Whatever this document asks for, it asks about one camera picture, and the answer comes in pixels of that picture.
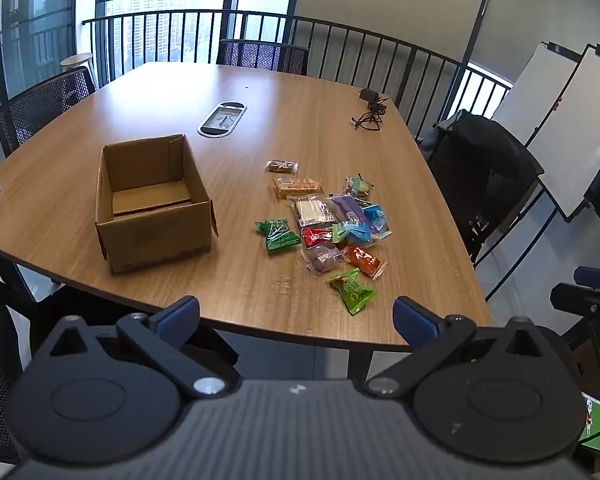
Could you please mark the white whiteboard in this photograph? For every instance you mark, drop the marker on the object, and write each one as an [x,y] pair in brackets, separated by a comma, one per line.
[535,90]
[580,135]

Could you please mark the dark green snack packet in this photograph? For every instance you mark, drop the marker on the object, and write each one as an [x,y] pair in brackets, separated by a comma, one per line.
[364,202]

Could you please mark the blue snack packet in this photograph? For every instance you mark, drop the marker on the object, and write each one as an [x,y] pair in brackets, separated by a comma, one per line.
[377,217]

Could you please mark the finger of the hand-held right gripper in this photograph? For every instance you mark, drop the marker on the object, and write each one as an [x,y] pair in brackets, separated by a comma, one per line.
[585,300]
[597,276]

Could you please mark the purple snack packet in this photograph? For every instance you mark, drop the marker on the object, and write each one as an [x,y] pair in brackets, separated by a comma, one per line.
[349,207]

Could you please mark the brown cardboard box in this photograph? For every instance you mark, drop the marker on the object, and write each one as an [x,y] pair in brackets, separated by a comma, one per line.
[150,240]

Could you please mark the green white-print snack packet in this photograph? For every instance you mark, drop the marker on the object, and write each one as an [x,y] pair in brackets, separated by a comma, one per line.
[279,237]

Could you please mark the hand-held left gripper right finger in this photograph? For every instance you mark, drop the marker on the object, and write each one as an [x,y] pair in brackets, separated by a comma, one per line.
[415,321]

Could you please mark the brown snack packet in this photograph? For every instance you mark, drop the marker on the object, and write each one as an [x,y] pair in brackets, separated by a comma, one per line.
[281,166]

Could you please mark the grey backpack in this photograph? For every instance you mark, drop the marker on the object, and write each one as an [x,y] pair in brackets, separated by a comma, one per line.
[432,142]

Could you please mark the green orange-print snack packet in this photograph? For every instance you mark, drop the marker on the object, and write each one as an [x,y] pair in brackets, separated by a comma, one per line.
[352,294]

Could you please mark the orange biscuit packet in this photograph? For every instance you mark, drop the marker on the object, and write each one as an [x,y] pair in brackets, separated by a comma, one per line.
[297,187]

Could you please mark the clear purple pastry packet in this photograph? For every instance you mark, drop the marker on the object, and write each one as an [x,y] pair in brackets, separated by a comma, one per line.
[322,259]

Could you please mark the red snack packet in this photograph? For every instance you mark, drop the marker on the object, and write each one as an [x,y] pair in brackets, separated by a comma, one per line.
[317,236]

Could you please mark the teal snack packet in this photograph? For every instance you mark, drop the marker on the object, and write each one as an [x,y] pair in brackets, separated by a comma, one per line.
[352,232]

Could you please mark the clear white snack packet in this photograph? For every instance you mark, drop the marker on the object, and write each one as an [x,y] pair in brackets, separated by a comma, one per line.
[310,210]

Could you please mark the black metal railing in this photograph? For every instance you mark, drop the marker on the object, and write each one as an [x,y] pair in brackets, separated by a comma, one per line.
[200,10]

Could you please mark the round wooden stool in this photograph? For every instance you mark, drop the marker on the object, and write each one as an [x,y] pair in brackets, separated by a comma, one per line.
[77,59]

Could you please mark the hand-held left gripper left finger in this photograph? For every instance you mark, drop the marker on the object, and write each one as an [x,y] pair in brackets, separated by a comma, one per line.
[177,317]

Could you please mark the orange snack packet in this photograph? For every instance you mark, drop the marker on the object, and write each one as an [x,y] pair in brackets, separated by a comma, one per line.
[362,260]

